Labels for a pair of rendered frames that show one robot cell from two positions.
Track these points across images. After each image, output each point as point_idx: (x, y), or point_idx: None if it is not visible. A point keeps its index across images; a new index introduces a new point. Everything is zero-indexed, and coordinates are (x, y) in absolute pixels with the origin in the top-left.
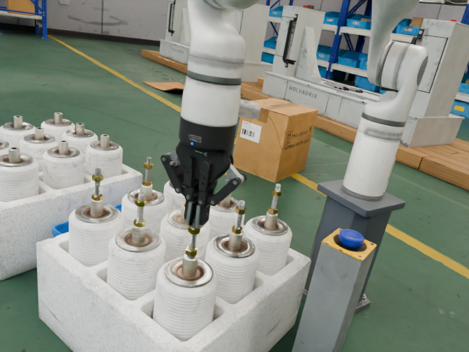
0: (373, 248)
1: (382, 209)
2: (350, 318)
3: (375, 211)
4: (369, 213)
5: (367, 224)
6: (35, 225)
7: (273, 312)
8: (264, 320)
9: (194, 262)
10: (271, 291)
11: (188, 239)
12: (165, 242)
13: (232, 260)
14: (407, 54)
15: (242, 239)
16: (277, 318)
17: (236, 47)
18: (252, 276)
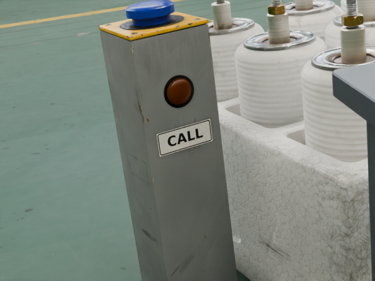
0: (119, 33)
1: (363, 102)
2: (147, 201)
3: (346, 89)
4: (335, 85)
5: (367, 149)
6: None
7: (260, 198)
8: (243, 189)
9: (211, 8)
10: (241, 131)
11: (325, 34)
12: (306, 21)
13: (243, 43)
14: None
15: (296, 42)
16: (276, 235)
17: None
18: (244, 86)
